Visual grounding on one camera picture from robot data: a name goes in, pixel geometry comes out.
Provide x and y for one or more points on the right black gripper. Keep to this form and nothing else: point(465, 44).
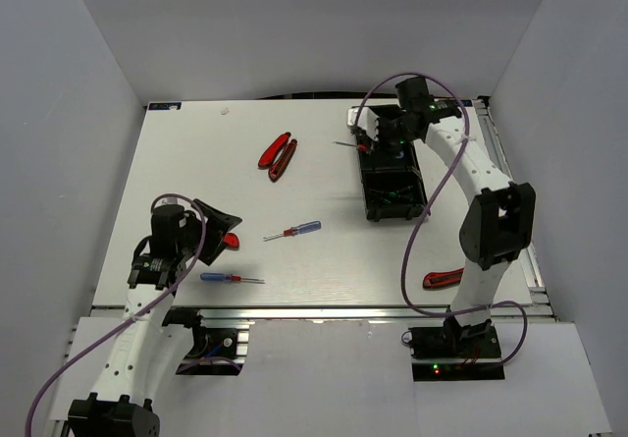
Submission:
point(382, 122)

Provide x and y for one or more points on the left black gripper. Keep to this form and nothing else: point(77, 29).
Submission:
point(218, 224)

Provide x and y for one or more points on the red box cutter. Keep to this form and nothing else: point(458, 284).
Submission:
point(231, 241)

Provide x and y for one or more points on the blue handled screwdriver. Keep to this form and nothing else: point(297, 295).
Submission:
point(363, 148)
point(228, 278)
point(301, 229)

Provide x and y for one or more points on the blue handled screwdriver bottom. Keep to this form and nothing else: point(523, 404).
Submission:
point(228, 278)

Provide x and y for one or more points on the green black precision screwdriver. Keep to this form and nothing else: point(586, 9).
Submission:
point(401, 193)

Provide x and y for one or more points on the red black cutter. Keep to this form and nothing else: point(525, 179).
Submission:
point(442, 280)

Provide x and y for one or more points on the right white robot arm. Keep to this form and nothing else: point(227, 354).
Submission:
point(499, 220)

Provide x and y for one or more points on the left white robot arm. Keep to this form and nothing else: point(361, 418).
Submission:
point(154, 336)

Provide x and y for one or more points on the black three-compartment tray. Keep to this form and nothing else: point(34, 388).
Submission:
point(392, 182)

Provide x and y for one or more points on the blue label sticker left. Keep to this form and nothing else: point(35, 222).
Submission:
point(164, 106)

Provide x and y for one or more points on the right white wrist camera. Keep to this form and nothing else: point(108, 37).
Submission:
point(364, 124)

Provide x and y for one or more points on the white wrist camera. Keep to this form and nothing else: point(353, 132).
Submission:
point(167, 205)
point(364, 124)

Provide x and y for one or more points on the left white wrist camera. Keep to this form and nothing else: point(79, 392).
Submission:
point(167, 205)

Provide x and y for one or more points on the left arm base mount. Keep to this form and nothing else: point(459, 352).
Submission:
point(214, 349)

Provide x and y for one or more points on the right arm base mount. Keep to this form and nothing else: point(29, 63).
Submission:
point(436, 356)

